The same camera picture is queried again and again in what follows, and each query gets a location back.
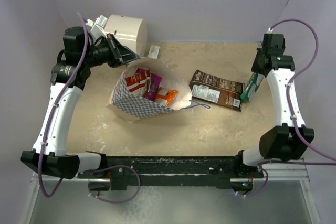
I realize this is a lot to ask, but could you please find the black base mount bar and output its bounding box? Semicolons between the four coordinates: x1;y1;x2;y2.
78;155;264;190

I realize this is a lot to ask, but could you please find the purple snack bag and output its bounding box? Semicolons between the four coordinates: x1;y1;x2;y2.
143;73;162;101

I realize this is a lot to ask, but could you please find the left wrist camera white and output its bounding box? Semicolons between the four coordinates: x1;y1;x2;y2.
86;15;108;39

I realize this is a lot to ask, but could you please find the orange white candy bag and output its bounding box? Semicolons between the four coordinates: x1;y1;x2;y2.
154;87;178;107

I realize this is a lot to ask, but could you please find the green snack bag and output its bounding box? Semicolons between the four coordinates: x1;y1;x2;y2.
240;73;264;103

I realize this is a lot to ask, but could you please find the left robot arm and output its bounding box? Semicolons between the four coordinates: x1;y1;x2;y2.
20;27;139;179

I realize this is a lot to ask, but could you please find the aluminium frame rail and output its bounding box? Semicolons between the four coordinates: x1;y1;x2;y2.
261;162;309;182

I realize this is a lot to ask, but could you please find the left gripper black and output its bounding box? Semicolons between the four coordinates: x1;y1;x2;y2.
83;33;139;69

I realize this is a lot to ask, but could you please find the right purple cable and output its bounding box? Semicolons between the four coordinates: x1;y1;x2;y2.
235;19;336;198

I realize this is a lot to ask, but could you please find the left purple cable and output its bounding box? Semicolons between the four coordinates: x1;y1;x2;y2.
38;12;141;204

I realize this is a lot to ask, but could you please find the red doritos bag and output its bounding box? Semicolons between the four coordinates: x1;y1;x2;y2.
125;70;151;97

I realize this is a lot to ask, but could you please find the brown kettle chips bag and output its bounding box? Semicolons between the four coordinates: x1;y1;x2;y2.
189;70;245;112

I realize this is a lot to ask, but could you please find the white cylindrical container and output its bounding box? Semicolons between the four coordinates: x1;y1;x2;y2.
104;15;148;57

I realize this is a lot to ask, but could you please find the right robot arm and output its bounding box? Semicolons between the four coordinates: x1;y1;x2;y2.
233;32;314;177

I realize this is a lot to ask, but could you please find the purple cable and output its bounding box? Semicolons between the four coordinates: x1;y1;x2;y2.
38;12;141;204
235;19;336;198

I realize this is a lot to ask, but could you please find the small green white box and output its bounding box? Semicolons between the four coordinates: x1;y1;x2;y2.
148;45;160;59

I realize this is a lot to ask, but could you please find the blue checkered paper bag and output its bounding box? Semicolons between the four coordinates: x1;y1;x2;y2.
106;56;211;124

